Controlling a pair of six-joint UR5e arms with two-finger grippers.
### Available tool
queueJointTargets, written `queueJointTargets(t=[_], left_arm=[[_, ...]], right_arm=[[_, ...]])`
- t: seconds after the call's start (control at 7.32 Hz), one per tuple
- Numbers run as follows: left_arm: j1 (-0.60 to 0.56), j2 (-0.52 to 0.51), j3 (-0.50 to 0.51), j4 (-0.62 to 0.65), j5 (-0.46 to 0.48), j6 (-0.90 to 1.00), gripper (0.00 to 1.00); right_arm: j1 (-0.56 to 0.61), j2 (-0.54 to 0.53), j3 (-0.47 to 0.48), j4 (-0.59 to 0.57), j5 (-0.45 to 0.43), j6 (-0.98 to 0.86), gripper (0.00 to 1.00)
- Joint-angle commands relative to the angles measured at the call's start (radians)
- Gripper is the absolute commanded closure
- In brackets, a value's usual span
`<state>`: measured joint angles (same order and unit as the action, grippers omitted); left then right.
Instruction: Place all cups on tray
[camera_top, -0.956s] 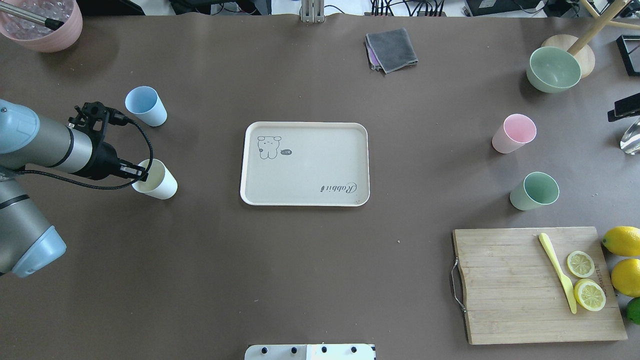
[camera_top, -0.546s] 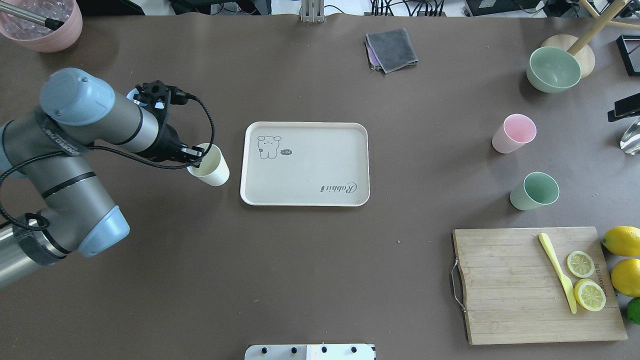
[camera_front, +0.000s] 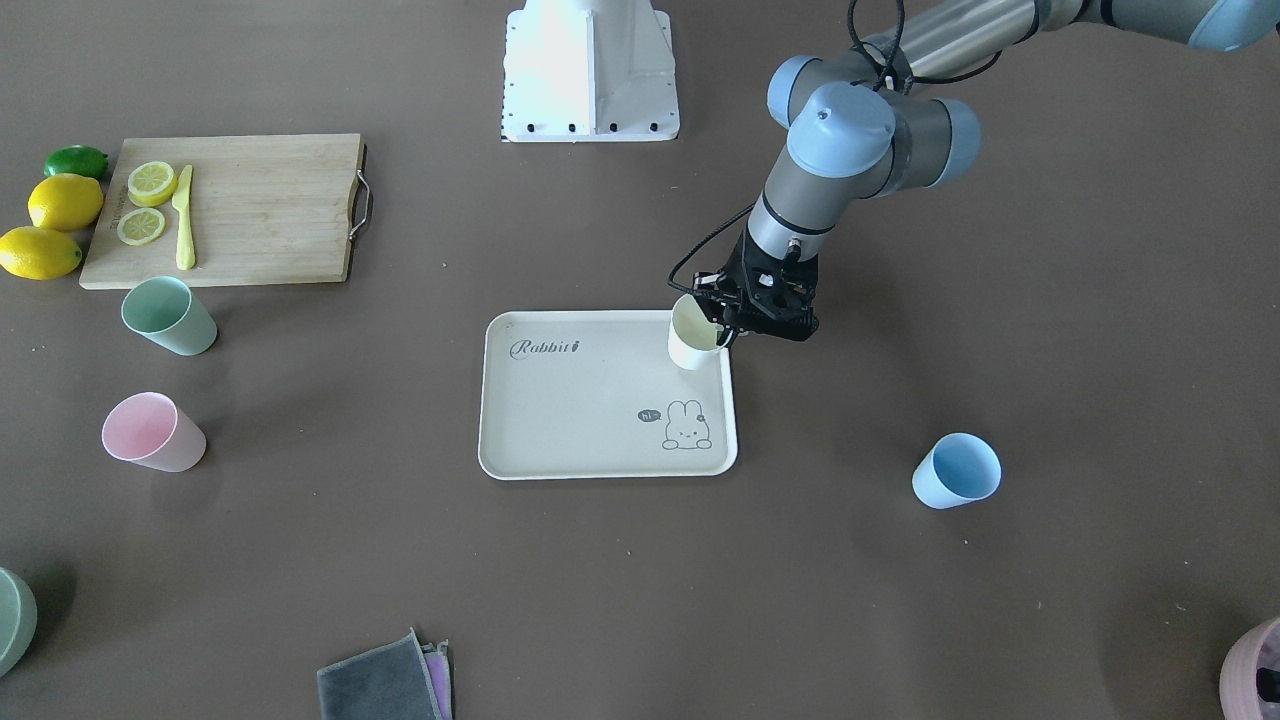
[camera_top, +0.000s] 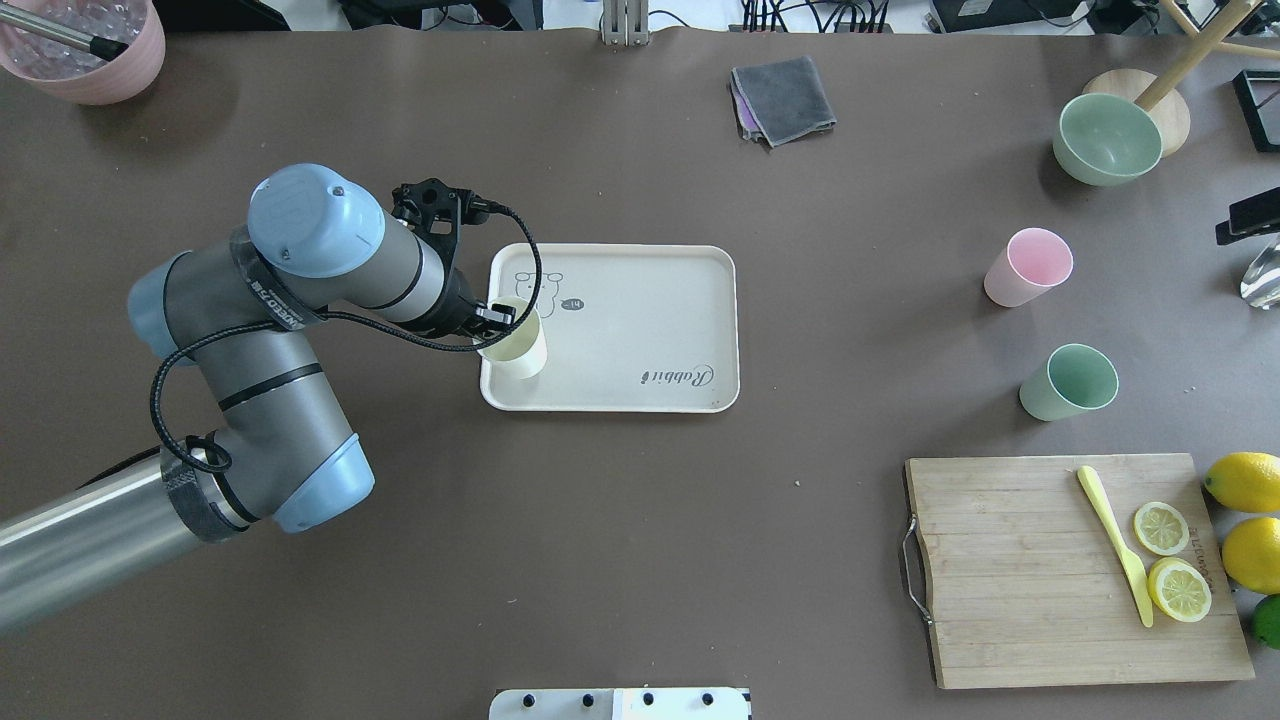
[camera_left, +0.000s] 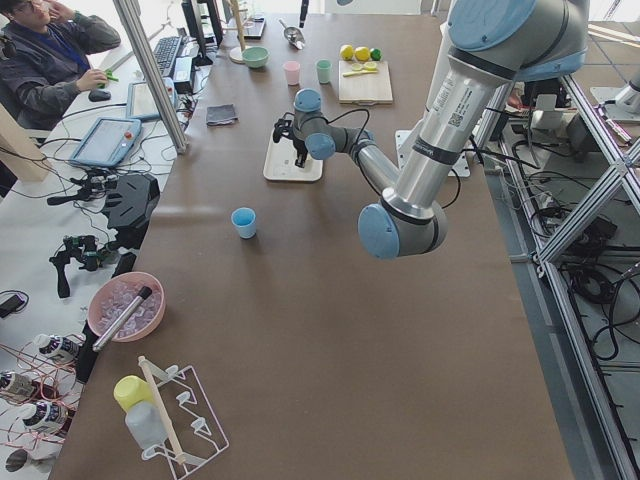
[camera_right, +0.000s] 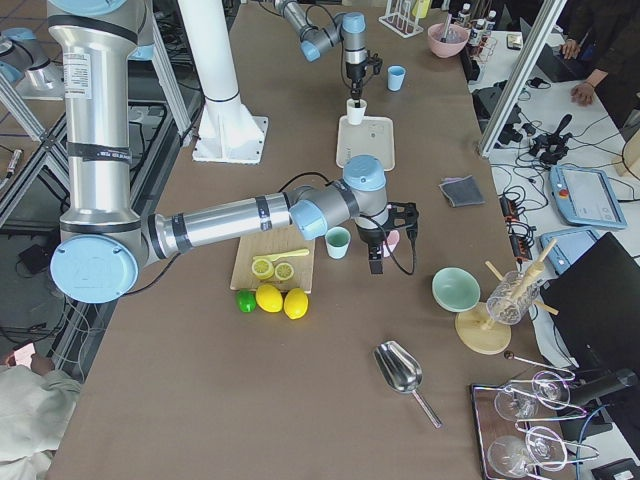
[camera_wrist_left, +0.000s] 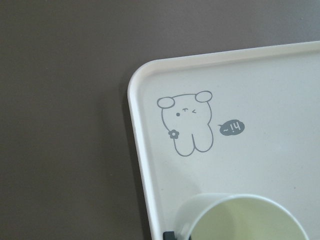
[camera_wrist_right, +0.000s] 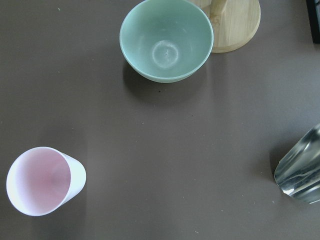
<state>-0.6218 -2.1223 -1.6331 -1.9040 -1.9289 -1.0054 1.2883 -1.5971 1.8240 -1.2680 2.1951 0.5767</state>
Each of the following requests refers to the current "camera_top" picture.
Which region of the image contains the cream rectangular tray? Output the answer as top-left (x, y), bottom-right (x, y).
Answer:
top-left (480, 243), bottom-right (740, 413)

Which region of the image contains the pink cup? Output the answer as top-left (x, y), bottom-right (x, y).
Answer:
top-left (983, 228), bottom-right (1074, 307)

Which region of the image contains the metal scoop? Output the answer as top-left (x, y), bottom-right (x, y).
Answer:
top-left (1239, 234), bottom-right (1279, 310)

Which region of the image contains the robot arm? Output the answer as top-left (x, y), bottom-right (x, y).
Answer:
top-left (3, 163), bottom-right (532, 633)

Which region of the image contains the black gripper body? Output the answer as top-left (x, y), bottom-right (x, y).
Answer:
top-left (415, 268), bottom-right (481, 340)

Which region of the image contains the cream white cup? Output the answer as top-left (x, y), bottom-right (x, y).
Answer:
top-left (477, 307), bottom-right (548, 380)

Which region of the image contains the yellow plastic knife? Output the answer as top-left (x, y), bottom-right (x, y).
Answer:
top-left (1076, 465), bottom-right (1155, 629)

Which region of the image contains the pink bowl with ice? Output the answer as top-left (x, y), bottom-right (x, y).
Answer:
top-left (3, 1), bottom-right (166, 105)

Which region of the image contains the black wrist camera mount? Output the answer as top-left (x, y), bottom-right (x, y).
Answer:
top-left (390, 178), bottom-right (494, 266)

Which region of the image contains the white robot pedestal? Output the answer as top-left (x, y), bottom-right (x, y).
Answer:
top-left (488, 685), bottom-right (753, 719)

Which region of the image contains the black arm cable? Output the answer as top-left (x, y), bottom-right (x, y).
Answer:
top-left (150, 200), bottom-right (544, 477)

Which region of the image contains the green cup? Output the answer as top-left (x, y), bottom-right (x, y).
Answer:
top-left (1018, 343), bottom-right (1119, 421)

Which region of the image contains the aluminium frame post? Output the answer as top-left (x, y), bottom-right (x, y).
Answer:
top-left (600, 0), bottom-right (652, 47)

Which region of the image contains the lemon half slice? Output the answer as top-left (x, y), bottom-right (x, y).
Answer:
top-left (1132, 501), bottom-right (1190, 557)
top-left (1147, 557), bottom-right (1213, 623)

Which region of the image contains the wooden cutting board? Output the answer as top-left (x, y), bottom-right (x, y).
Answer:
top-left (905, 454), bottom-right (1254, 691)

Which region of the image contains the wooden stand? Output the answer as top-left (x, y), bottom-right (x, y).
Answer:
top-left (1083, 1), bottom-right (1279, 158)

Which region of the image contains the whole lemon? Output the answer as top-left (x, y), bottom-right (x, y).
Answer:
top-left (1203, 452), bottom-right (1279, 512)
top-left (1222, 516), bottom-right (1279, 594)

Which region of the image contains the green lime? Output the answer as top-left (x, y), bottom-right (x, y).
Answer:
top-left (1251, 594), bottom-right (1280, 651)

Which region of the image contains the metal tube tool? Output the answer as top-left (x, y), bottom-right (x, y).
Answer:
top-left (1, 3), bottom-right (131, 61)

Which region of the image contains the grey folded cloth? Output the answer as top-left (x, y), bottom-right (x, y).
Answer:
top-left (730, 55), bottom-right (837, 149)

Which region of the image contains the green bowl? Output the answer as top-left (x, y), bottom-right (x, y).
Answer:
top-left (1052, 94), bottom-right (1164, 187)

